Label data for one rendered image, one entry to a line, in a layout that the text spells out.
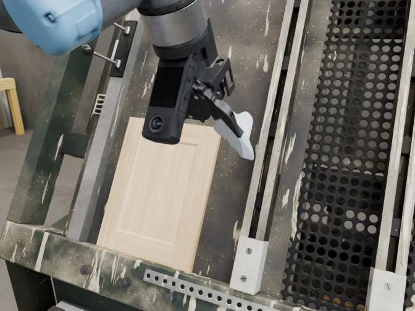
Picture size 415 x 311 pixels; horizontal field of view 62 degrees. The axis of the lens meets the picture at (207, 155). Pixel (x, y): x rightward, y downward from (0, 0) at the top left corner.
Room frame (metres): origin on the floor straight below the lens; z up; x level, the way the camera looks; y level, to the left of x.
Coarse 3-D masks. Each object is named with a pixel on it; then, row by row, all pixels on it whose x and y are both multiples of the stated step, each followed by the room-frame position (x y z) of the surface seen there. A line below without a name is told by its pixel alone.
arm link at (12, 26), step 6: (0, 0) 0.38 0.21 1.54; (0, 6) 0.38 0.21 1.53; (0, 12) 0.38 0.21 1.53; (6, 12) 0.38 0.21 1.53; (0, 18) 0.39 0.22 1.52; (6, 18) 0.39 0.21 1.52; (0, 24) 0.40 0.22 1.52; (6, 24) 0.40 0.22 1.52; (12, 24) 0.40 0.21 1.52; (6, 30) 0.44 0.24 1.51; (12, 30) 0.43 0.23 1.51; (18, 30) 0.42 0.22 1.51
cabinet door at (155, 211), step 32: (128, 128) 1.04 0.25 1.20; (192, 128) 0.97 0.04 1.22; (128, 160) 0.98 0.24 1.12; (160, 160) 0.95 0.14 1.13; (192, 160) 0.92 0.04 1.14; (128, 192) 0.92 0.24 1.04; (160, 192) 0.89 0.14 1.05; (192, 192) 0.86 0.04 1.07; (128, 224) 0.87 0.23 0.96; (160, 224) 0.84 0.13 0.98; (192, 224) 0.81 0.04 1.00; (160, 256) 0.79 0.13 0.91; (192, 256) 0.76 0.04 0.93
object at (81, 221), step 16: (128, 16) 1.26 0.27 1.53; (128, 64) 1.16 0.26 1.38; (112, 80) 1.14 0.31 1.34; (128, 80) 1.16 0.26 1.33; (112, 96) 1.10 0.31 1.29; (112, 112) 1.07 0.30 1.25; (96, 128) 1.06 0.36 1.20; (112, 128) 1.06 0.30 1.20; (96, 144) 1.02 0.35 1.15; (112, 144) 1.05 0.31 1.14; (96, 160) 0.99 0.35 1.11; (96, 176) 0.97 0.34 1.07; (80, 192) 0.95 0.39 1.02; (96, 192) 0.96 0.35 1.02; (80, 208) 0.92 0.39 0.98; (80, 224) 0.89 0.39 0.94; (80, 240) 0.87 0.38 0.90
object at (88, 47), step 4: (88, 44) 1.09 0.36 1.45; (84, 48) 1.08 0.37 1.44; (88, 48) 1.09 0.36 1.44; (92, 48) 1.09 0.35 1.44; (84, 52) 1.08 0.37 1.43; (88, 52) 1.09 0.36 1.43; (92, 52) 1.09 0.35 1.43; (96, 52) 1.11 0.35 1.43; (100, 56) 1.12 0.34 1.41; (104, 56) 1.13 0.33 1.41; (108, 60) 1.13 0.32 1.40; (112, 60) 1.14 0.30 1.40; (116, 60) 1.15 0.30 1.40; (120, 60) 1.15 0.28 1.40; (116, 64) 1.14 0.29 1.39; (120, 64) 1.15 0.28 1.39
